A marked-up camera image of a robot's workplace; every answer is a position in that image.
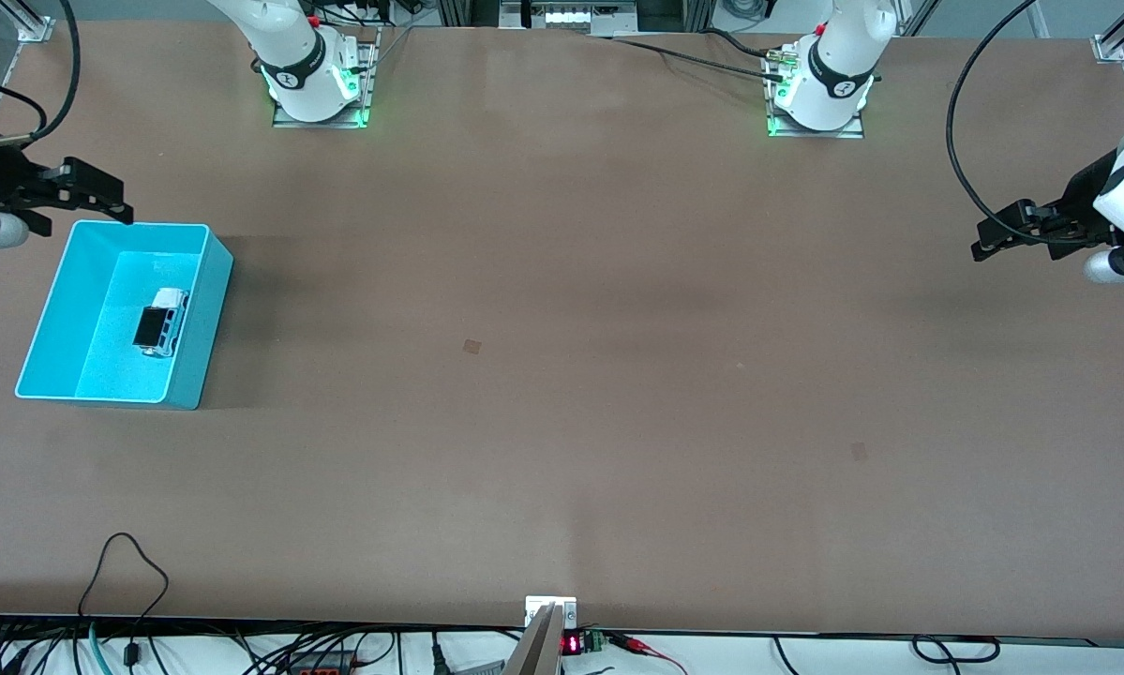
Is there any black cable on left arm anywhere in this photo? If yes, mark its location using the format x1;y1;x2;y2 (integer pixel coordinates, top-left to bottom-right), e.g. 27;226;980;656
945;0;1124;249

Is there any white jeep toy black roof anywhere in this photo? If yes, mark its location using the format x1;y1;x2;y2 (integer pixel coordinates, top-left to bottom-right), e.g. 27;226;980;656
132;288;190;359

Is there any thin black looped cable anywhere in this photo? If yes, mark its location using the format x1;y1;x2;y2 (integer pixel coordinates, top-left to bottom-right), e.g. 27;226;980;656
79;532;171;648

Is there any grey camera mount beam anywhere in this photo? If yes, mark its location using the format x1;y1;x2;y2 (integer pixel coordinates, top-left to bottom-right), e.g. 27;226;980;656
502;603;563;675

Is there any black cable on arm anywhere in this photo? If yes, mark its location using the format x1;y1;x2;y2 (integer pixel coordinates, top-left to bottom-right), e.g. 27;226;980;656
945;0;1124;249
0;0;82;146

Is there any white mounting plate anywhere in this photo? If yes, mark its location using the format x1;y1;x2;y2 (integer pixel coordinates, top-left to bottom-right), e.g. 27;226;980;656
525;595;578;629

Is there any thin grey base cable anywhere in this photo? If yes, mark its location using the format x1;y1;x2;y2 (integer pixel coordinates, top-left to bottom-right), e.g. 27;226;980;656
367;26;414;74

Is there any long black base cable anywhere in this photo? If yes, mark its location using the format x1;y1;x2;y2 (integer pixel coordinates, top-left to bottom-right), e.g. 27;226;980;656
585;34;787;83

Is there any flat black cable loop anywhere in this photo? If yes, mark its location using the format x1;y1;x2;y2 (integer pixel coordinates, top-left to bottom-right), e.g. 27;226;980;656
910;635;1001;665

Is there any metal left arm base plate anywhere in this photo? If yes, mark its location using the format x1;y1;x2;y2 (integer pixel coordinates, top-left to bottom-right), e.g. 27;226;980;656
766;47;865;140

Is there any cyan plastic storage bin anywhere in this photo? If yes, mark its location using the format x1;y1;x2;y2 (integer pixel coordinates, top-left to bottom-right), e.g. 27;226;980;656
15;220;235;411

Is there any aluminium frame with white device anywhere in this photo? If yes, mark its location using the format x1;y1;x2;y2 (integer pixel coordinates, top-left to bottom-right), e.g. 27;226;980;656
499;0;639;37

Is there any red clip lead cable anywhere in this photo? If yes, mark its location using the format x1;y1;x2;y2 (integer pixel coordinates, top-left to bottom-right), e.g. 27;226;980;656
607;633;689;675

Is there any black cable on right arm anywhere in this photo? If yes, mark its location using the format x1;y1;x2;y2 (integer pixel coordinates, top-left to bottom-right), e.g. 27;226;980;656
0;0;82;146

